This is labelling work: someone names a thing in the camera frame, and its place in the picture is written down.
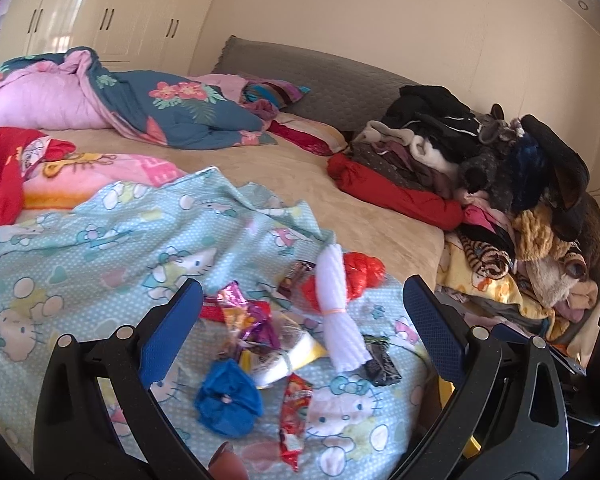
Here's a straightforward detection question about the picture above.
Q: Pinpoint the yellow round bin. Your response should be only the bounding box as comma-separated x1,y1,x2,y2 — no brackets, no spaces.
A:
437,375,482,461

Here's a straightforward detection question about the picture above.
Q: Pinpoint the blue crumpled plastic bag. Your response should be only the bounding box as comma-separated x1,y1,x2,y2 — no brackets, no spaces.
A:
195,359,263,437

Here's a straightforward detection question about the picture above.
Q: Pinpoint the cream wardrobe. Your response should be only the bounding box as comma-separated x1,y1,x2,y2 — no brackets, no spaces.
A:
0,0,226,73

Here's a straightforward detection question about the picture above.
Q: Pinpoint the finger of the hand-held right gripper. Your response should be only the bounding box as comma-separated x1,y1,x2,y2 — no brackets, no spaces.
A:
492,322,586,376

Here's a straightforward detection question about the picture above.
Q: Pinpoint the light blue cartoon blanket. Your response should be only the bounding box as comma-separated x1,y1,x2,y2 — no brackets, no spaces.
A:
0,167,431,461

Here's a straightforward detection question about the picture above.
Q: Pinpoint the red printed snack wrapper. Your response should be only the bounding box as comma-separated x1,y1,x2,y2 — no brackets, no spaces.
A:
278,373,314,473

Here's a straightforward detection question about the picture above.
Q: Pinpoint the yellow and white wrapper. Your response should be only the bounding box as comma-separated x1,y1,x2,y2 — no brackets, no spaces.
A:
240,312,328,391

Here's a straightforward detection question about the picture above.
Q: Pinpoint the red patterned pillow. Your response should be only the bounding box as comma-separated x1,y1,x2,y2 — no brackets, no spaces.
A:
266,112,348,157

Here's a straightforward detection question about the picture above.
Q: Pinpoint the red tube wrapper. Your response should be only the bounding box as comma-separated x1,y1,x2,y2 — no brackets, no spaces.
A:
200,297,273,323

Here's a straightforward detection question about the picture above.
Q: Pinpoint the striped pillow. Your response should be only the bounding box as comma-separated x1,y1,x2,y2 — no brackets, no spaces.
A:
240,79,311,111

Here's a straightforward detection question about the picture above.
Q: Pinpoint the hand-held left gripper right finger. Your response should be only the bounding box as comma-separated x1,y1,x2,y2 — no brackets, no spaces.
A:
390,274,571,480

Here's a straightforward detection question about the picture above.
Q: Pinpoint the person's left hand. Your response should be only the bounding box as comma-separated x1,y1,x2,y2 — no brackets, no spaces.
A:
209,441,249,480

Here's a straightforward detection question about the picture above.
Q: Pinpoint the beige bed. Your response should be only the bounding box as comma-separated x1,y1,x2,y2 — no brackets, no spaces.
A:
0,125,446,286

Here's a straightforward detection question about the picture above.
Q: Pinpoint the grey padded headboard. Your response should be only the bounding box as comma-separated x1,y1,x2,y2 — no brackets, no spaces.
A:
211,36,421,133

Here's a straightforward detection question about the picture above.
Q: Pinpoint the pink cloth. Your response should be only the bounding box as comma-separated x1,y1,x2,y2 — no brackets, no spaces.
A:
187,74,251,106

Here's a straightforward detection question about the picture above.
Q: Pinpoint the pink cartoon blanket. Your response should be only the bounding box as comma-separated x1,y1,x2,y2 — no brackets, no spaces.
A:
20,140,188,211

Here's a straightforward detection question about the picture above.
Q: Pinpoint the red cloth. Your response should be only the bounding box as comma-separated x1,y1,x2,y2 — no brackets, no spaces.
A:
0,127,76,233

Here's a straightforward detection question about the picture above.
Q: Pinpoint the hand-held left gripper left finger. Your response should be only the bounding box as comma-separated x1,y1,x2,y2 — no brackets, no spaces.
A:
32,278,204,480

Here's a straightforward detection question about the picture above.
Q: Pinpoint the red crumpled plastic bag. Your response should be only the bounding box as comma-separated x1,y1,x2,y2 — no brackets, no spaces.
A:
300,251,387,316

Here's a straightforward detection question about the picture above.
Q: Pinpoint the pile of clothes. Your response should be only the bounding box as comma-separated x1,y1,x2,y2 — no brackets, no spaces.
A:
327,85,600,341

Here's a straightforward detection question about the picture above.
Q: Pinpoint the purple foil snack wrapper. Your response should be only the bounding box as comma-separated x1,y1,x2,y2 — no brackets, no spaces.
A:
216,281,281,356

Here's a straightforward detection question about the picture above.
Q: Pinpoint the blue floral quilt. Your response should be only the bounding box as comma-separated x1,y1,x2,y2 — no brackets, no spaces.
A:
0,47,278,151

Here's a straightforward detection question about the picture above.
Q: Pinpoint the black foil wrapper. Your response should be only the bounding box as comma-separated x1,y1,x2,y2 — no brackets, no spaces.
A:
362,337,403,387

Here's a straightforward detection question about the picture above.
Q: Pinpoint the small brown wrapper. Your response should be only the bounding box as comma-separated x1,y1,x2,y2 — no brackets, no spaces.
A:
278,260,317,297

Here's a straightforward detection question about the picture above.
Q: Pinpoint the yellow cartoon blanket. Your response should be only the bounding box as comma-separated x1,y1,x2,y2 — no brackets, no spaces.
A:
437,240,531,311

